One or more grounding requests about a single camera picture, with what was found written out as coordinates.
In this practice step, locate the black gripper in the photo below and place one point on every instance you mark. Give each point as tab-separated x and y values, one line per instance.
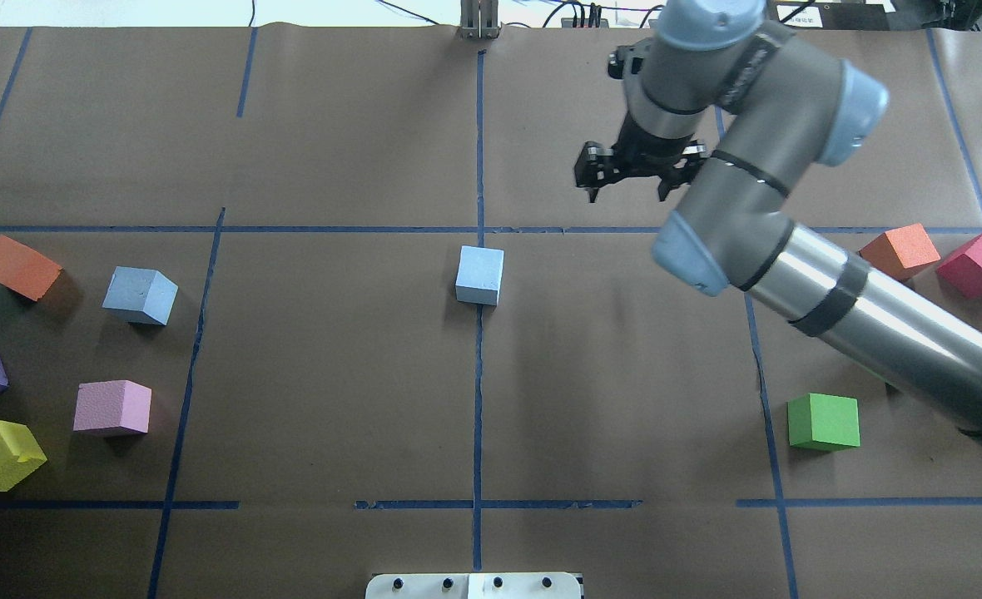
642	155

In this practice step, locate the light blue foam block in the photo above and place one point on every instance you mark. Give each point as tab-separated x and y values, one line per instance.
479	276
140	296

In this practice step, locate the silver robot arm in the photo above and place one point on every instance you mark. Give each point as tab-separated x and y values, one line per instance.
735	107

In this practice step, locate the black box with label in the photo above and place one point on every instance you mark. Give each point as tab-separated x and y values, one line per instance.
830	15

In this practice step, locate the orange foam block right side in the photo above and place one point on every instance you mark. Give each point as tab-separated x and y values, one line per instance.
901	253

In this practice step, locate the orange foam block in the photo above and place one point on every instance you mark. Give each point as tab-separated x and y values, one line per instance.
901	253
25	271

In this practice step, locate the green foam block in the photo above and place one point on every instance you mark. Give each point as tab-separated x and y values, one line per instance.
823	422

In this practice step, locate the pink foam block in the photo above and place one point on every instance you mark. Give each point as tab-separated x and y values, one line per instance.
112	408

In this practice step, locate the orange foam block left side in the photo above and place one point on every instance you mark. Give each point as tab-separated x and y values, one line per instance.
25	271

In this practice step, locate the aluminium frame post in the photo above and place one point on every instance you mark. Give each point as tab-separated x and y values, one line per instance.
479	19

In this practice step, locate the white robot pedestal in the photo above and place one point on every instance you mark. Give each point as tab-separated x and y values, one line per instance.
476	585

